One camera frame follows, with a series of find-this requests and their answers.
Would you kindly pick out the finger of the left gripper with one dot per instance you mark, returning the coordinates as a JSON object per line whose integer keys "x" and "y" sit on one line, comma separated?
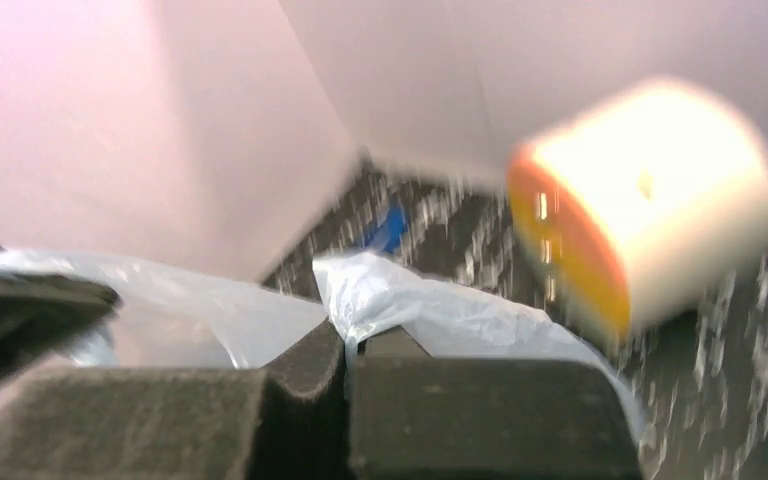
{"x": 40, "y": 312}

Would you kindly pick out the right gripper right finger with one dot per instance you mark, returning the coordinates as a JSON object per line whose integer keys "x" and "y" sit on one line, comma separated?
{"x": 557, "y": 413}

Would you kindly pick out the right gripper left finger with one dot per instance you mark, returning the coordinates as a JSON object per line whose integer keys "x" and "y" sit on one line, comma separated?
{"x": 282, "y": 421}

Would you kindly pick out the light blue plastic bag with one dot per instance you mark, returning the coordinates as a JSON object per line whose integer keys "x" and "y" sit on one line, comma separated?
{"x": 170, "y": 317}

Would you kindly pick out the blue stapler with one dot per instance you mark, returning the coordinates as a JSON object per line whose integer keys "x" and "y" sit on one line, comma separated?
{"x": 385, "y": 235}

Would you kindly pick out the white drawer box orange front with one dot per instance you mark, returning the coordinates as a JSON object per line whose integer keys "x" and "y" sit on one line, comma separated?
{"x": 635, "y": 207}

